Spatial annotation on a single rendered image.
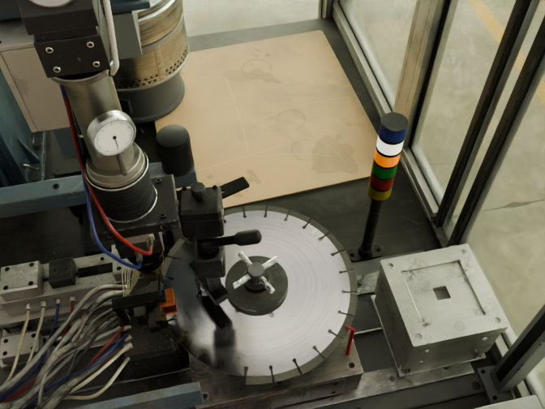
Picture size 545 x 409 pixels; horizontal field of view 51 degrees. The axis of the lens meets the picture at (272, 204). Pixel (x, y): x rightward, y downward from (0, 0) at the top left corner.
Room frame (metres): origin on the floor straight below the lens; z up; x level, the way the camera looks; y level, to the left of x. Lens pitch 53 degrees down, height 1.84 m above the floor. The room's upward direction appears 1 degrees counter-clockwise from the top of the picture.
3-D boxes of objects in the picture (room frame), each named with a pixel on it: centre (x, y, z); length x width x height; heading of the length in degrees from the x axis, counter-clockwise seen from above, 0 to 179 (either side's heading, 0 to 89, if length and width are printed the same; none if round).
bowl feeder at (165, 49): (1.22, 0.36, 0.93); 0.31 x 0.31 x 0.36
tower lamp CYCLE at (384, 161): (0.69, -0.21, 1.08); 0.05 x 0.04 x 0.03; 12
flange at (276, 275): (0.50, 0.03, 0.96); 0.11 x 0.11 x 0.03
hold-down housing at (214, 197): (0.46, 0.10, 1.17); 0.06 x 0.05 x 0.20; 93
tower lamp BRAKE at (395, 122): (0.69, -0.21, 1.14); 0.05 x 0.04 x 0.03; 12
